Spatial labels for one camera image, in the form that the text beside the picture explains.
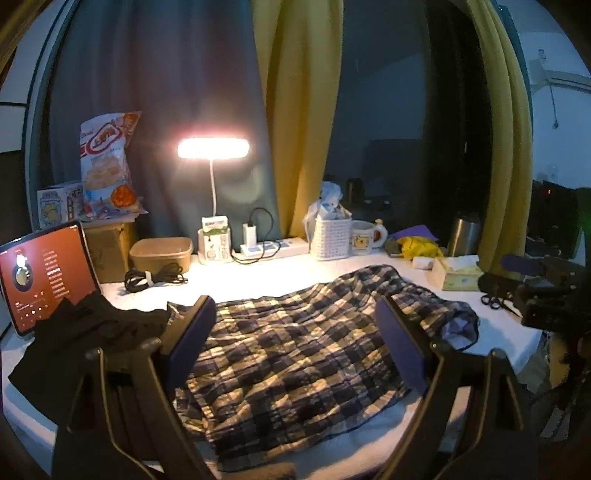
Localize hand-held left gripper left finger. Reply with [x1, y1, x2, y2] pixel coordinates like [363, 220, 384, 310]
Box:
[53, 294, 218, 480]

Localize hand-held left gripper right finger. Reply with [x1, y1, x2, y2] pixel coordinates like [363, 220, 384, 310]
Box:
[375, 295, 539, 480]

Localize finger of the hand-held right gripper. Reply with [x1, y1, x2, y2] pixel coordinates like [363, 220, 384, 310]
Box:
[478, 272, 529, 298]
[501, 253, 561, 278]

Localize plaid flannel shirt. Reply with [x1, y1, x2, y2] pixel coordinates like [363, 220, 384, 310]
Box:
[168, 264, 481, 474]

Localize black scissors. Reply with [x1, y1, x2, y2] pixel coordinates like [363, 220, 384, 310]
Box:
[480, 293, 525, 317]

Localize yellow tissue box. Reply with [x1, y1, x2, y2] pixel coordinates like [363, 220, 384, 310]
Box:
[431, 255, 483, 291]

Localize steel thermos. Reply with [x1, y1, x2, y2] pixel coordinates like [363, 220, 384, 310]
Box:
[447, 211, 482, 258]

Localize yellow cloth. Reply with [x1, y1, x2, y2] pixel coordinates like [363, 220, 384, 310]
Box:
[399, 236, 446, 260]

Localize brown plastic container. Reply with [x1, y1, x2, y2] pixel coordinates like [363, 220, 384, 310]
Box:
[129, 237, 194, 274]

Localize milk carton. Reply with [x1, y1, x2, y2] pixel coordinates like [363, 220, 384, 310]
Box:
[201, 215, 232, 264]

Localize purple cloth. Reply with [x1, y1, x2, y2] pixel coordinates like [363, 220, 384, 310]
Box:
[390, 224, 439, 243]

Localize black cloth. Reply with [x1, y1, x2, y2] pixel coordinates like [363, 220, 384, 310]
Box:
[8, 292, 174, 425]

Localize white mug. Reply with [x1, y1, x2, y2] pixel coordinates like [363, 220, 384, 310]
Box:
[352, 220, 387, 256]

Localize yellow curtain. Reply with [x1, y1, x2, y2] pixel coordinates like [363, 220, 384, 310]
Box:
[465, 0, 535, 232]
[252, 0, 346, 241]

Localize white textured tablecloth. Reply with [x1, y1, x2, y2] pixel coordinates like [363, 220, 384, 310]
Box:
[2, 249, 543, 467]

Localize white charger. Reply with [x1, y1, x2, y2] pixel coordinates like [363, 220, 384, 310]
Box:
[243, 223, 262, 254]

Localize cardboard box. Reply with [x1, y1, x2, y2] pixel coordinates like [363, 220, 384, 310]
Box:
[82, 218, 139, 283]

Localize white plastic basket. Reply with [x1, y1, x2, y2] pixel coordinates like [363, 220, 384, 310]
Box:
[310, 216, 352, 261]

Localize white power strip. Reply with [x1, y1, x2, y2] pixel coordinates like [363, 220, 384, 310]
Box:
[233, 237, 309, 259]

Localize white air conditioner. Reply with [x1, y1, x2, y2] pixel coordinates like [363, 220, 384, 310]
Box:
[529, 65, 591, 94]

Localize plastic bag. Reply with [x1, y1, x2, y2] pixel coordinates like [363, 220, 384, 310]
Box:
[305, 181, 352, 222]

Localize tablet with red screen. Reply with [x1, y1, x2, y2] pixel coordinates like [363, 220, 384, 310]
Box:
[0, 220, 101, 337]

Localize small printed box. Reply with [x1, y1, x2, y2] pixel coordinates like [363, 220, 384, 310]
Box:
[37, 182, 86, 230]

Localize white desk lamp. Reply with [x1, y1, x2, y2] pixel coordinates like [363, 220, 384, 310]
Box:
[178, 137, 251, 265]

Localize snack bag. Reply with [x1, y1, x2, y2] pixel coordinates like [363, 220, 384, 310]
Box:
[79, 111, 143, 208]

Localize grey curtain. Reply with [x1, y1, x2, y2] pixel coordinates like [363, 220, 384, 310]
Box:
[46, 0, 283, 241]

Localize coiled black cable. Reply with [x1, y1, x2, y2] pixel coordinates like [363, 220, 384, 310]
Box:
[124, 262, 189, 293]

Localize black charger cable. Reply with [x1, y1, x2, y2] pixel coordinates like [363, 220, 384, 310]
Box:
[233, 208, 283, 266]

